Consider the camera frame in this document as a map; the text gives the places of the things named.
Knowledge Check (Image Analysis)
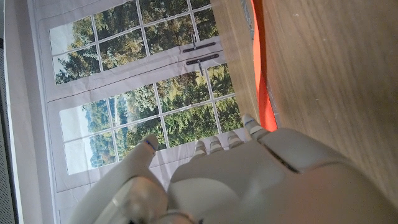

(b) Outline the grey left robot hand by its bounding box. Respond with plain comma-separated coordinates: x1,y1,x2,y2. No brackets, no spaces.
68,113,398,224

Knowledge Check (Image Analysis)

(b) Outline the orange ribbon roll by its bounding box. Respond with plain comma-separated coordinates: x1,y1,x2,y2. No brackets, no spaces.
250,0,279,133

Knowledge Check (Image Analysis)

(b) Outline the printed window forest backdrop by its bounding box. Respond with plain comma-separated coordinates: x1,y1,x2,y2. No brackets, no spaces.
27,0,249,224

